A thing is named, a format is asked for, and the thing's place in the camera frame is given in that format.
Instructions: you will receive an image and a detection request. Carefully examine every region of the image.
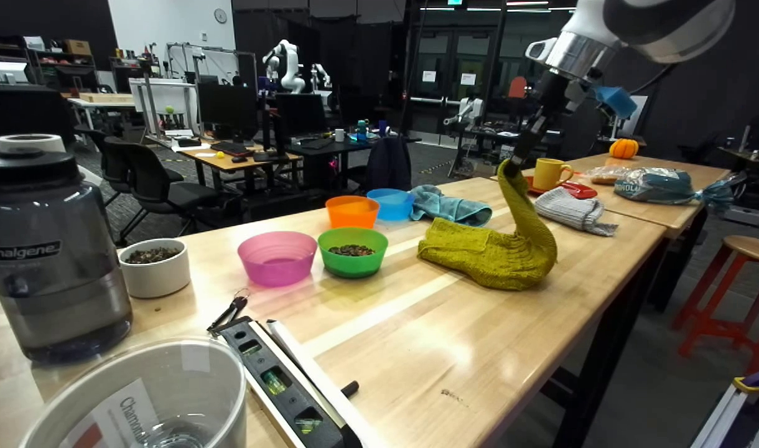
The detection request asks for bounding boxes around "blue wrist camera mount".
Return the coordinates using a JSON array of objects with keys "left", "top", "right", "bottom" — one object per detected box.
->
[{"left": 592, "top": 81, "right": 640, "bottom": 125}]

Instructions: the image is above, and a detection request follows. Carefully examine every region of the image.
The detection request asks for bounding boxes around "blue plastic bowl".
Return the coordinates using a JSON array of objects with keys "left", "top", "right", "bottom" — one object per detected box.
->
[{"left": 367, "top": 187, "right": 419, "bottom": 223}]

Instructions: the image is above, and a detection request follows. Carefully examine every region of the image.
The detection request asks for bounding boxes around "red plate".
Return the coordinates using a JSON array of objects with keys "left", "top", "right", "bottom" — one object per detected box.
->
[{"left": 522, "top": 171, "right": 601, "bottom": 202}]

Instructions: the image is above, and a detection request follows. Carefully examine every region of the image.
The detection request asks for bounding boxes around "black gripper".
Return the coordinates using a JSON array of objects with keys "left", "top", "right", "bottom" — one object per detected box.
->
[{"left": 511, "top": 71, "right": 598, "bottom": 173}]

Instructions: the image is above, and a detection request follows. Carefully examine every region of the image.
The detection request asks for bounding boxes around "white bucket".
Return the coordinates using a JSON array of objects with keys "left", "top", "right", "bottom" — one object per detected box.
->
[{"left": 17, "top": 336, "right": 251, "bottom": 448}]

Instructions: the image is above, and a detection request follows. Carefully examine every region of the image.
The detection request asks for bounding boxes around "green plastic bowl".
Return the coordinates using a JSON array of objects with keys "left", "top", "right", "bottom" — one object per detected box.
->
[{"left": 317, "top": 227, "right": 392, "bottom": 281}]

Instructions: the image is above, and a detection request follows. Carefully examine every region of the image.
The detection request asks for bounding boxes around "robot base platform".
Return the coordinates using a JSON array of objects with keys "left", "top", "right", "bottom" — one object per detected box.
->
[{"left": 688, "top": 366, "right": 759, "bottom": 448}]

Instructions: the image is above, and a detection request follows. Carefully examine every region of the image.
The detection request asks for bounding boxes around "long wooden table black frame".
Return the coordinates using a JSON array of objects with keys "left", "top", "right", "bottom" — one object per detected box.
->
[{"left": 0, "top": 173, "right": 673, "bottom": 448}]

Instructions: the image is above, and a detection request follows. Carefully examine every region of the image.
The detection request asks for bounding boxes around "orange plastic bowl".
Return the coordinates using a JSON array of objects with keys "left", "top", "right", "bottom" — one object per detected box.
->
[{"left": 323, "top": 191, "right": 382, "bottom": 232}]

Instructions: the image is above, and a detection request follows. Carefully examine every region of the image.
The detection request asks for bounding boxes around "white roll on jug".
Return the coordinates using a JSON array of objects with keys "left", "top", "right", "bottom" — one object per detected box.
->
[{"left": 0, "top": 130, "right": 67, "bottom": 156}]

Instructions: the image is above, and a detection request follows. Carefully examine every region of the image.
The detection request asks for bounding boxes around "dark grey plastic jug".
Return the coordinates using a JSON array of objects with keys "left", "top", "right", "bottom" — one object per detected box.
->
[{"left": 0, "top": 148, "right": 135, "bottom": 366}]

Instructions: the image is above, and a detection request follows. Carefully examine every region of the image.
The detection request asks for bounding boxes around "teal towel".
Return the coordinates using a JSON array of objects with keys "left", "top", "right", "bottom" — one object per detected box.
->
[{"left": 405, "top": 182, "right": 496, "bottom": 229}]

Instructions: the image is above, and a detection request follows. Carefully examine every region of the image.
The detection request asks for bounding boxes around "olive green knitted cloth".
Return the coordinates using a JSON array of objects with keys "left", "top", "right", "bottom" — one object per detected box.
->
[{"left": 415, "top": 153, "right": 561, "bottom": 293}]

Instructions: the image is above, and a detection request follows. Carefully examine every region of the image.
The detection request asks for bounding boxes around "plastic bag of blue cloths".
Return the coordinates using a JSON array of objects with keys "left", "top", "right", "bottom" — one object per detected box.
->
[{"left": 612, "top": 165, "right": 736, "bottom": 209}]

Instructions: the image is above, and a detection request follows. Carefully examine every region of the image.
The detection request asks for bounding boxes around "orange leg wooden stool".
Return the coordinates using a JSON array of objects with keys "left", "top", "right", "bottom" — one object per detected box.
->
[{"left": 673, "top": 232, "right": 759, "bottom": 379}]

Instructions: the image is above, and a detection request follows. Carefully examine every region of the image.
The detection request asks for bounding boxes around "yellow mug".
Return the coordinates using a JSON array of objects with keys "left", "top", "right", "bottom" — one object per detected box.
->
[{"left": 531, "top": 156, "right": 578, "bottom": 194}]

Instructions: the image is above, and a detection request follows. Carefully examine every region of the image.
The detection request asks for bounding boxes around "black office chair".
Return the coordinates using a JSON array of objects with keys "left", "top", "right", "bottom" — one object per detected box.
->
[{"left": 102, "top": 135, "right": 224, "bottom": 244}]

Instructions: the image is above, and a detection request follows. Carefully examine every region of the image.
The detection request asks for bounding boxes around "short wooden table black frame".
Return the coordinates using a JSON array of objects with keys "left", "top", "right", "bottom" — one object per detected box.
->
[{"left": 561, "top": 152, "right": 735, "bottom": 316}]

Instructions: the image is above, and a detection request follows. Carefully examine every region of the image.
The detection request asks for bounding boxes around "small white bowl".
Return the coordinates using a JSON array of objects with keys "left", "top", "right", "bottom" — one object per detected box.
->
[{"left": 114, "top": 237, "right": 194, "bottom": 301}]

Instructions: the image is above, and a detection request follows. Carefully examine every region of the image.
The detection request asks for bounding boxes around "white flat ruler strip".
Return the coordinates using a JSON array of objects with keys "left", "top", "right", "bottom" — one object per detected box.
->
[{"left": 265, "top": 316, "right": 369, "bottom": 448}]

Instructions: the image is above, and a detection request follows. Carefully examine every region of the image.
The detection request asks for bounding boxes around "pink plastic bowl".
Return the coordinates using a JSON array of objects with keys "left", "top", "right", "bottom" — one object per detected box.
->
[{"left": 236, "top": 229, "right": 318, "bottom": 289}]

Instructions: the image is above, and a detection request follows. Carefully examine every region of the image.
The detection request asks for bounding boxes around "grey knitted cloth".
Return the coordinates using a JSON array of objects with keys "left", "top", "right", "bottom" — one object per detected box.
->
[{"left": 533, "top": 187, "right": 620, "bottom": 239}]

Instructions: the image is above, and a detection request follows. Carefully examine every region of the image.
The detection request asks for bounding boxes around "orange pumpkin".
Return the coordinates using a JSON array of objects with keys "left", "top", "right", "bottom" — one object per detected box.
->
[{"left": 608, "top": 136, "right": 642, "bottom": 162}]

